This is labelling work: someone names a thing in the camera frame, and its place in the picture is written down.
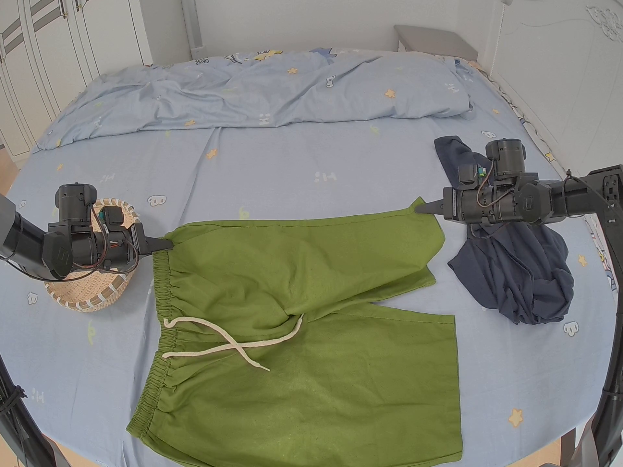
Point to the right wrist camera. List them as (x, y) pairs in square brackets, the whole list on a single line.
[(468, 174)]

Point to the grey bedside table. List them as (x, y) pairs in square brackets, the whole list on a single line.
[(433, 39)]

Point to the white wardrobe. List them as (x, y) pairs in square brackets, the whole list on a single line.
[(48, 42)]

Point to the green shorts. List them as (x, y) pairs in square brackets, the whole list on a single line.
[(292, 309)]

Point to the round woven basket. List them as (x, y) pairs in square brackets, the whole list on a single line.
[(87, 295)]

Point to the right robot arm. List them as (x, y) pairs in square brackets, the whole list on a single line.
[(579, 197)]

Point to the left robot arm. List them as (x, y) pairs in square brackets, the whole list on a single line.
[(24, 236)]

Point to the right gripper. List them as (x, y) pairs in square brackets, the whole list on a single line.
[(472, 207)]

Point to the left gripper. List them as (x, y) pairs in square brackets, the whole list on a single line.
[(92, 248)]

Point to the dark blue garment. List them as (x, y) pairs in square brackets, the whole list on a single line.
[(525, 285)]

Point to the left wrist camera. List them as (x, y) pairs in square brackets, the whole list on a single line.
[(113, 217)]

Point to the pale blue quilt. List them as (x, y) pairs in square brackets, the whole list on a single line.
[(243, 95)]

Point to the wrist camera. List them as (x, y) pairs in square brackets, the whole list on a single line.
[(468, 174), (113, 217)]

